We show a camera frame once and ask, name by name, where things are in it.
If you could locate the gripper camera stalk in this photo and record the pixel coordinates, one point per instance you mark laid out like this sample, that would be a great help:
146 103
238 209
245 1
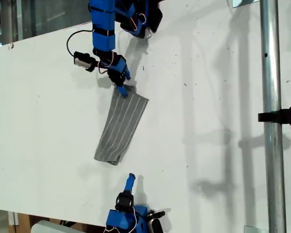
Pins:
92 65

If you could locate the wooden table leg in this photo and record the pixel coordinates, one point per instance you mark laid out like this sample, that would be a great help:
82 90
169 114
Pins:
23 223

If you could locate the white box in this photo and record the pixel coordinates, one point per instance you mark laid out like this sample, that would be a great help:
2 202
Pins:
51 228

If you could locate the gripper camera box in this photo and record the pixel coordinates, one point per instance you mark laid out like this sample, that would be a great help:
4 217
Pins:
156 224
81 59

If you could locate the black clamp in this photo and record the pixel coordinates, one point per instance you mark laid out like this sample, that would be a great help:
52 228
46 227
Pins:
281 116

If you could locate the grey white-striped towel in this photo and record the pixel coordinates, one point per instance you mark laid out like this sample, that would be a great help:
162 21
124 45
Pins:
121 126

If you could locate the steel post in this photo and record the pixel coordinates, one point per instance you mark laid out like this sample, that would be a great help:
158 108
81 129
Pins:
271 72

